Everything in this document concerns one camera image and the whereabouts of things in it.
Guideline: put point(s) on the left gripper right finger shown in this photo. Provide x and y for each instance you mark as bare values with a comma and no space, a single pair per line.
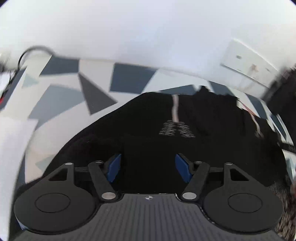
184,167

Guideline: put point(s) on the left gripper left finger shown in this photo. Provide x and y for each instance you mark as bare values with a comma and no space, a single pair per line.
113,167

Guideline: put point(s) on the black patterned knit sweater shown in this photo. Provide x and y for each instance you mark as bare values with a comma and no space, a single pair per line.
240,188

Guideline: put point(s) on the geometric patterned bed sheet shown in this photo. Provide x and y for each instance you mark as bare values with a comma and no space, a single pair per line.
63,96

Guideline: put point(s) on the white wall socket plate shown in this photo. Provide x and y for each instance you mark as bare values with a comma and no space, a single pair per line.
244,60

